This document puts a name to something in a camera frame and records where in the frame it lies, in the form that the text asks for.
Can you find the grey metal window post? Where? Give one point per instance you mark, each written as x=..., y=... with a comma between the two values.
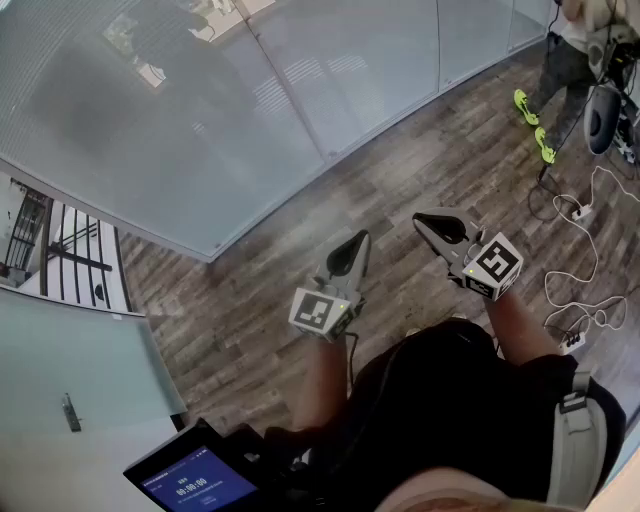
x=295, y=95

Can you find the person's right forearm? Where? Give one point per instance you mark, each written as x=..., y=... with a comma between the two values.
x=515, y=330

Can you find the grey oval device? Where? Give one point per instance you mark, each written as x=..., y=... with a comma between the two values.
x=602, y=120

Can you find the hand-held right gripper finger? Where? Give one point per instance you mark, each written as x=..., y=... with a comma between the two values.
x=450, y=214
x=437, y=245

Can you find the person's left forearm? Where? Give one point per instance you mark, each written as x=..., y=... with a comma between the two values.
x=320, y=385

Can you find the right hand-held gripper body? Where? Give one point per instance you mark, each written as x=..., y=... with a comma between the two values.
x=495, y=262

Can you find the frosted glass door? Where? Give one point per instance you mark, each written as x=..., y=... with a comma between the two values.
x=75, y=350

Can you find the black tablet with blue screen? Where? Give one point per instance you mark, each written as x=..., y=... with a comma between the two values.
x=200, y=485

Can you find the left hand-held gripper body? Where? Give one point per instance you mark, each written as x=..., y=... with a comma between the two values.
x=317, y=312

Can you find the black tablet holder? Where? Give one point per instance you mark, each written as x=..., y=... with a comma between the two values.
x=265, y=455

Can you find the black metal railing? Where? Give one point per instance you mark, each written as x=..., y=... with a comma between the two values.
x=75, y=250

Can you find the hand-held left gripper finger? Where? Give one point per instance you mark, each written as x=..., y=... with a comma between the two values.
x=340, y=257
x=364, y=265

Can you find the person's face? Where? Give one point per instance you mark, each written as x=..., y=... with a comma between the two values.
x=450, y=492

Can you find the person's black shirt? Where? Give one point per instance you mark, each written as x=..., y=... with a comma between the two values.
x=450, y=410

